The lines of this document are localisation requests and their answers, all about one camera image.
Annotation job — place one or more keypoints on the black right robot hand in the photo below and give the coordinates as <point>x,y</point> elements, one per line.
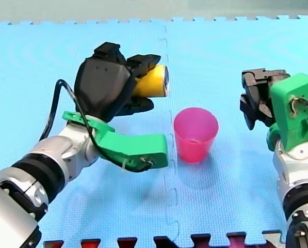
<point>257,98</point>

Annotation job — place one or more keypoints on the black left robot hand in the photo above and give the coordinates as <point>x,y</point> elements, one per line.
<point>102,85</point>

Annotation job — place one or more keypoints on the yellow drink can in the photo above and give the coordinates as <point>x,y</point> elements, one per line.
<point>152,82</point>

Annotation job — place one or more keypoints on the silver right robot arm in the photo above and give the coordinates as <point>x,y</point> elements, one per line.
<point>295,144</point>

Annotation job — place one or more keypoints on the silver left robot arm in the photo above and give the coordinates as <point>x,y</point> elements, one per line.
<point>66,160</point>

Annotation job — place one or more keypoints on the pink plastic cup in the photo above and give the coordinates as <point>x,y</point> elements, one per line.
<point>195,137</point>

